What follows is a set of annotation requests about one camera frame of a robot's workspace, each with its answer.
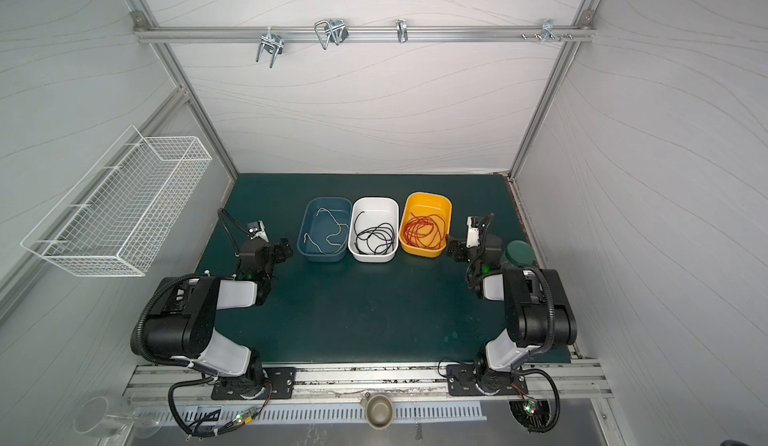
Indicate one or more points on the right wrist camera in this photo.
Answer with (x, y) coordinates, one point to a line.
(475, 226)

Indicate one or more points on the green lid glass jar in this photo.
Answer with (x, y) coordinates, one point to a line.
(520, 254)

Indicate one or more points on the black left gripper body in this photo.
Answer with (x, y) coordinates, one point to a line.
(276, 255)

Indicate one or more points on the aluminium top rail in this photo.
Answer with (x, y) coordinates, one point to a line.
(399, 32)

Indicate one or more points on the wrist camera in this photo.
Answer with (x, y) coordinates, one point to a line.
(475, 226)
(257, 230)

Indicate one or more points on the green table mat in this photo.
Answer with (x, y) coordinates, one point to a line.
(409, 309)

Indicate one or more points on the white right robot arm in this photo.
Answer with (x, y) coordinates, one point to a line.
(537, 315)

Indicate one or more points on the white plastic bin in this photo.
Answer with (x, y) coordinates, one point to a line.
(374, 228)

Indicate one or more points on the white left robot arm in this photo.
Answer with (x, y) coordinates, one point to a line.
(177, 326)

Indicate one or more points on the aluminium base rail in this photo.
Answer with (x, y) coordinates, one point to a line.
(578, 379)

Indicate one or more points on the white wire basket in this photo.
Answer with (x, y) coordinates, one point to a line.
(114, 220)

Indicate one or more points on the clear plastic cup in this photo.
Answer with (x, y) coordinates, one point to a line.
(108, 416)

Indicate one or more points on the yellow plastic bin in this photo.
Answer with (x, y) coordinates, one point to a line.
(425, 224)

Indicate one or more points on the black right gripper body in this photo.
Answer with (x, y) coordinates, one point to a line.
(459, 248)

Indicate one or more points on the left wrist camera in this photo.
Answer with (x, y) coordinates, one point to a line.
(257, 230)

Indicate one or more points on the blue plastic bin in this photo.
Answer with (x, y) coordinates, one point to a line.
(325, 228)

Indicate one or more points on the grey round cup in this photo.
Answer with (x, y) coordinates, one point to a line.
(378, 409)

